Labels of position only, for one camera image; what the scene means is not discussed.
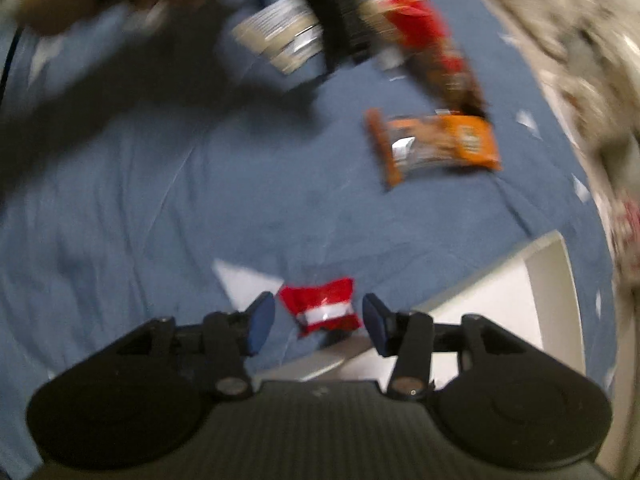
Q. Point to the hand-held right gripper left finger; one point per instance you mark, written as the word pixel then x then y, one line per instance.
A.
pixel 261 325

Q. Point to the black snack packet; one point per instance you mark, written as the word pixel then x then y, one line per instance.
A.
pixel 355 27

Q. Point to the clear brown cake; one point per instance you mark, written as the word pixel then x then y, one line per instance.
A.
pixel 277 30

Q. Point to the red candy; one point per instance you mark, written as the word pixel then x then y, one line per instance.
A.
pixel 320 305

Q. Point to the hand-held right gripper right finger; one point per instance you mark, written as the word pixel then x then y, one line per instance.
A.
pixel 375 325

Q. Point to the red and brown snack packet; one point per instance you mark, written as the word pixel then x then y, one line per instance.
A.
pixel 425 30

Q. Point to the white cardboard box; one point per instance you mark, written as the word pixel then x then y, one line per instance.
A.
pixel 500 305

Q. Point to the orange cookie packet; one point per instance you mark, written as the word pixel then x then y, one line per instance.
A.
pixel 450 145

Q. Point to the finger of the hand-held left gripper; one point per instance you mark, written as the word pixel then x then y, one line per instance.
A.
pixel 330 10

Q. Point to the blue quilted mat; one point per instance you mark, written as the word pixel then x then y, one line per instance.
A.
pixel 150 220

